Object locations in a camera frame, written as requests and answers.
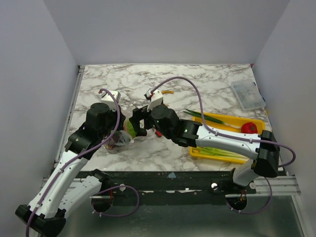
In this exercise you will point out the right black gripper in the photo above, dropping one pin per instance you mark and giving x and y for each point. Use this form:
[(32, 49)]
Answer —
[(159, 115)]

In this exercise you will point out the green toy grapes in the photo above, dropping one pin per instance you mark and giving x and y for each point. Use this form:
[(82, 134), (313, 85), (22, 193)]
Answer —
[(128, 127)]

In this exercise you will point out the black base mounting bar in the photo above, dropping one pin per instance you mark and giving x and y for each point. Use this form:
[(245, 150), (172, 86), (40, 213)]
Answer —
[(167, 188)]

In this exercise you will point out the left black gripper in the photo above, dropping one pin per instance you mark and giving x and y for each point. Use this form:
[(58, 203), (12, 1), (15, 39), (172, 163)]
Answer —
[(122, 118)]

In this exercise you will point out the green celery toy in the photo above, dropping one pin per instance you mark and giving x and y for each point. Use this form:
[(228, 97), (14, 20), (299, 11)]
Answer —
[(218, 152)]

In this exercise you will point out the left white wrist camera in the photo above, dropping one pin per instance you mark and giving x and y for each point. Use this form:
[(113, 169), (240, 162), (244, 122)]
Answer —
[(109, 100)]

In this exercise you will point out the yellow handled pliers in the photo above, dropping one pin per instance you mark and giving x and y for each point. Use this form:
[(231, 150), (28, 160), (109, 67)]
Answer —
[(167, 92)]

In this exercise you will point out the green onion toy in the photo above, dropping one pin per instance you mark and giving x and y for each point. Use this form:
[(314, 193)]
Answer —
[(209, 118)]

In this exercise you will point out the clear plastic screw box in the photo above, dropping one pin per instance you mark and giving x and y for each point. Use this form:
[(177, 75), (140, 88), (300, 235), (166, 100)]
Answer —
[(247, 94)]

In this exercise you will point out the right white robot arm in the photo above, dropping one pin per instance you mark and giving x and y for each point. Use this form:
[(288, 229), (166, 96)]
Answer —
[(261, 150)]

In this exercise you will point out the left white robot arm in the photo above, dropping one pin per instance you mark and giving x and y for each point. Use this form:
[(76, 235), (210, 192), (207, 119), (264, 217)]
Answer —
[(48, 211)]

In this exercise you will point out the yellow plastic tray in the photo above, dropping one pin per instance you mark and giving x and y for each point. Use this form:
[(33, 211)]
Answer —
[(229, 123)]

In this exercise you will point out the red black utility knife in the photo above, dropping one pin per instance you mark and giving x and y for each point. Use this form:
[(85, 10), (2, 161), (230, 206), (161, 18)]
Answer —
[(158, 134)]

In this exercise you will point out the clear zip top bag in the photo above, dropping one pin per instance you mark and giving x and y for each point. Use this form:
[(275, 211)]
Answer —
[(123, 140)]

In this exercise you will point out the red toy tomato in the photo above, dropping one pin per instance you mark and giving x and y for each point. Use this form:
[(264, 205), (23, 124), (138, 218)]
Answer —
[(249, 128)]

